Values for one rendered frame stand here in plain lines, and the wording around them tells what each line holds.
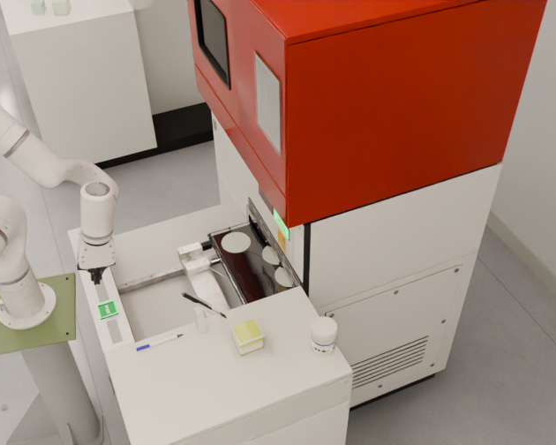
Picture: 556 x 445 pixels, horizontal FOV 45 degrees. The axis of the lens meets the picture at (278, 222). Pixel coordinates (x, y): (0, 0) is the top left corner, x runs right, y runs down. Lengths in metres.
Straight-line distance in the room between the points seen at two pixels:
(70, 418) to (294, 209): 1.36
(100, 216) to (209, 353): 0.50
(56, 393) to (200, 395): 0.88
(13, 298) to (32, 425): 0.84
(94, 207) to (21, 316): 0.66
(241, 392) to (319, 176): 0.62
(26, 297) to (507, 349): 2.11
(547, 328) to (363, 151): 1.82
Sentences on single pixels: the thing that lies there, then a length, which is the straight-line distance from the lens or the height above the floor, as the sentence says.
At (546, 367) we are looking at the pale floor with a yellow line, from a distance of 3.27.
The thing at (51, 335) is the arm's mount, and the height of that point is 0.83.
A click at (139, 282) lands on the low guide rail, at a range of 2.30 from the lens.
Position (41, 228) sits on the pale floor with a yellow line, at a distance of 3.89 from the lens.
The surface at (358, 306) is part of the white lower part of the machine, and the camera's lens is 2.32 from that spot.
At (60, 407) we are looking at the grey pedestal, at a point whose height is 0.33.
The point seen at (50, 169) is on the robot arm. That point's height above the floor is 1.50.
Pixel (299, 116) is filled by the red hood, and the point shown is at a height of 1.60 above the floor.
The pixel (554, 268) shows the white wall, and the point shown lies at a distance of 3.51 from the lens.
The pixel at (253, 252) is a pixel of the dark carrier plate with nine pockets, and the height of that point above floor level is 0.90.
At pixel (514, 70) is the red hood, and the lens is 2.00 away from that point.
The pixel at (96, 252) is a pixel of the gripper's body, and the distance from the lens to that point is 1.88.
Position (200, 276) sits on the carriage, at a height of 0.88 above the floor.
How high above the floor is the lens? 2.54
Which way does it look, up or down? 44 degrees down
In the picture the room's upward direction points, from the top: 1 degrees counter-clockwise
